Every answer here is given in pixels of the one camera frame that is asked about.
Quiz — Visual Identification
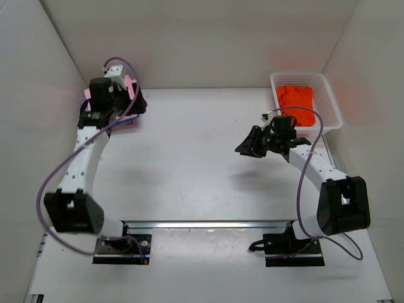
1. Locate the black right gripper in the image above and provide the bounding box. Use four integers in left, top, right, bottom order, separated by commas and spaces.
235, 126, 280, 158

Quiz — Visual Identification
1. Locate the pink t shirt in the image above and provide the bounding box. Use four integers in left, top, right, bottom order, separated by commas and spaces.
81, 74, 140, 121

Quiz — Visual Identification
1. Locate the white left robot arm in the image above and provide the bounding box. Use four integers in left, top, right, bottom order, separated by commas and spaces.
44, 75, 146, 251

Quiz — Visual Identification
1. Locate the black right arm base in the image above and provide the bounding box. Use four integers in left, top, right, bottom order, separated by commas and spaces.
248, 223, 325, 268

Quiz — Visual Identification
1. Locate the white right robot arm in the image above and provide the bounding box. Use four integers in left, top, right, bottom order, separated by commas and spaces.
235, 116, 371, 253

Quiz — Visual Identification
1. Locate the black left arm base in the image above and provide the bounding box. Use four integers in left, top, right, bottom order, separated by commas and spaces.
92, 222, 153, 266

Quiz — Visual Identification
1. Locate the salmon folded t shirt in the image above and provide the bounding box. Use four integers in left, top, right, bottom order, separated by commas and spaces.
116, 119, 137, 128

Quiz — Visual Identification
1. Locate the blue folded t shirt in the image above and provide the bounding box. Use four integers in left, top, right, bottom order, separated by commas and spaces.
80, 99, 140, 125

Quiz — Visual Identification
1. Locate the orange t shirt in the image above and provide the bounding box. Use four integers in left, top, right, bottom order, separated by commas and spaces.
276, 85, 316, 127

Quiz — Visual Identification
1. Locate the white plastic basket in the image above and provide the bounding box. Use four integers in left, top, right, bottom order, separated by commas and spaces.
270, 71, 343, 134

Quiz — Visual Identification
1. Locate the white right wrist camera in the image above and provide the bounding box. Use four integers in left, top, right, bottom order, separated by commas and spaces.
261, 111, 274, 129

